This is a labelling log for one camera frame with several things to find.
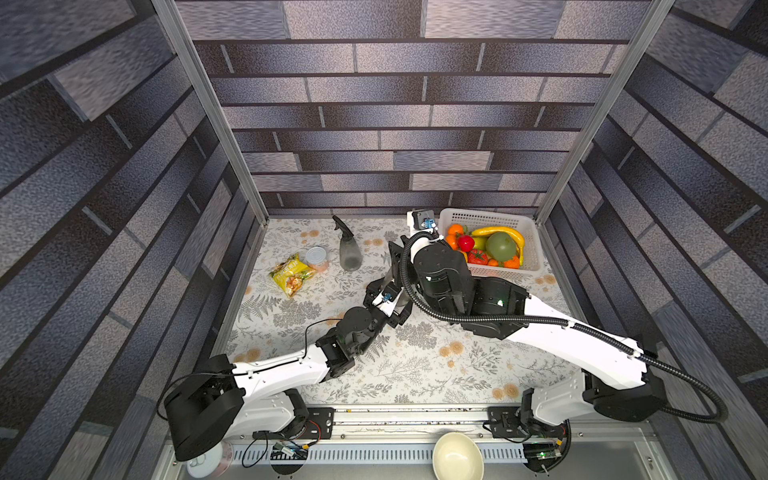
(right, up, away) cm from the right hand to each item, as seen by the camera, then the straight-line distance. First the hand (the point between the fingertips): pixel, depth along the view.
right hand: (397, 242), depth 60 cm
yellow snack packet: (-35, -10, +38) cm, 52 cm away
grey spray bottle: (-15, -4, +41) cm, 43 cm away
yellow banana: (+44, +2, +43) cm, 61 cm away
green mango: (+35, -1, +35) cm, 50 cm away
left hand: (+2, -10, +13) cm, 17 cm away
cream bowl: (+14, -51, +8) cm, 53 cm away
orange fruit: (+24, +5, +50) cm, 55 cm away
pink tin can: (-27, -5, +40) cm, 48 cm away
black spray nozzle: (-15, +3, +32) cm, 35 cm away
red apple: (+25, 0, +40) cm, 48 cm away
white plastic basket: (+31, +9, +50) cm, 59 cm away
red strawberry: (+29, -5, +40) cm, 50 cm away
